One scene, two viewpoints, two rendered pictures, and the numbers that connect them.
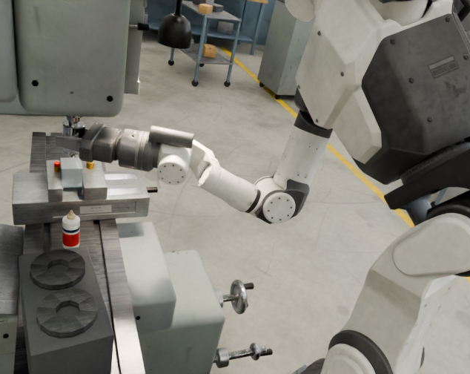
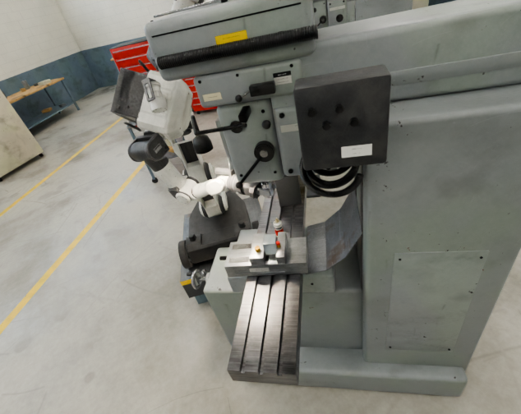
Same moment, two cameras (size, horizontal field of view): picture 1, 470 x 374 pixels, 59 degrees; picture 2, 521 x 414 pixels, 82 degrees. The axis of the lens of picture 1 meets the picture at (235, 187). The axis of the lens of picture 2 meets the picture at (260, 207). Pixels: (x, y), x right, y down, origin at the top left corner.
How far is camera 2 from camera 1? 1.96 m
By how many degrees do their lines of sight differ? 101
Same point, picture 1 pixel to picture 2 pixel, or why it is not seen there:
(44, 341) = not seen: hidden behind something
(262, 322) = (154, 384)
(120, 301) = (265, 209)
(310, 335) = (132, 362)
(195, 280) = (219, 267)
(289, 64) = not seen: outside the picture
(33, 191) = (294, 245)
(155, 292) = (248, 232)
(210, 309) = (222, 251)
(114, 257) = (261, 227)
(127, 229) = not seen: hidden behind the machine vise
